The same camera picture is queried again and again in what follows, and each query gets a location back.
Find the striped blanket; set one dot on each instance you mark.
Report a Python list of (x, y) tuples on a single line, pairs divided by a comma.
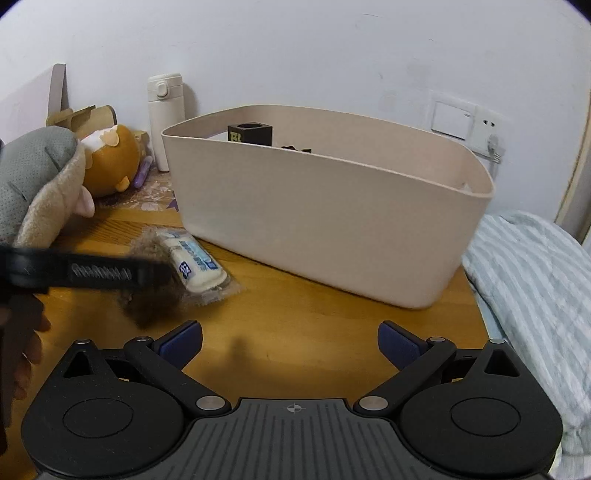
[(535, 314)]

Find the floral mat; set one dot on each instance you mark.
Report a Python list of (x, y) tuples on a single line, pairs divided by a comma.
[(147, 198)]

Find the orange corgi plush toy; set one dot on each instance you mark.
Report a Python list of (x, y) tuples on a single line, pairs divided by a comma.
[(113, 161)]

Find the white wall switch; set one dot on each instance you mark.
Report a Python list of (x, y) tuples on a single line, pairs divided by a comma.
[(451, 119)]

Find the white wall socket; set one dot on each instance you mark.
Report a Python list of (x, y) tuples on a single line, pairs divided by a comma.
[(491, 123)]

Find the person's left hand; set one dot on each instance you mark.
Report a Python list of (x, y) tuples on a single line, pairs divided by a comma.
[(25, 350)]

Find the blue and white tissue packet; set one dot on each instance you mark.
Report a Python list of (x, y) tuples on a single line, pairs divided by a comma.
[(198, 264)]

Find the small black item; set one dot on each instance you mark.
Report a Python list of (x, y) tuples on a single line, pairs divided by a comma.
[(298, 149)]

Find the grey and beige plush toy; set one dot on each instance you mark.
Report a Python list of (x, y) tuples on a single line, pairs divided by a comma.
[(41, 184)]

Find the white thermos bottle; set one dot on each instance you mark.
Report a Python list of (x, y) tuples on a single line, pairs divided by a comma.
[(165, 124)]

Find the brown squirrel plush toy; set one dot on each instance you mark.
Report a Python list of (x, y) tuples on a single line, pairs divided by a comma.
[(152, 307)]

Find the cardboard piece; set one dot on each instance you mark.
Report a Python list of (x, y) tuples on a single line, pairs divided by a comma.
[(83, 117)]

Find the black box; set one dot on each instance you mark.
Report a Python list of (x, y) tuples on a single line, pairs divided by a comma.
[(249, 134)]

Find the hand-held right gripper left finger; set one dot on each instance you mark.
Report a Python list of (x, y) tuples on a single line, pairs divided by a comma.
[(184, 342)]

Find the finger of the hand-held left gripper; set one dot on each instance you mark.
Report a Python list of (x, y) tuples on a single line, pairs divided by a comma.
[(92, 272)]

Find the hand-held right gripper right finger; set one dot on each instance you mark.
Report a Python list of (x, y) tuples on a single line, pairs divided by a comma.
[(397, 342)]

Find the purple pen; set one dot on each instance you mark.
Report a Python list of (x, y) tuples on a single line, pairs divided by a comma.
[(142, 173)]

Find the white door frame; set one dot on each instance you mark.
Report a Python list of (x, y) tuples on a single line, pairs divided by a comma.
[(575, 194)]

